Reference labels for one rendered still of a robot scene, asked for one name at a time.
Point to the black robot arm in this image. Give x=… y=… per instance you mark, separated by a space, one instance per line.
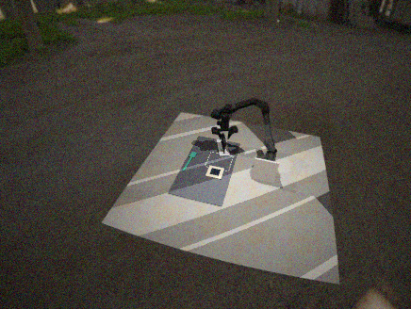
x=265 y=110

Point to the dark grey flat mat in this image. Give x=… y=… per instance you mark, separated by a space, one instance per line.
x=193 y=182

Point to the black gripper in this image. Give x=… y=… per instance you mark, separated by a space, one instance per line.
x=225 y=127

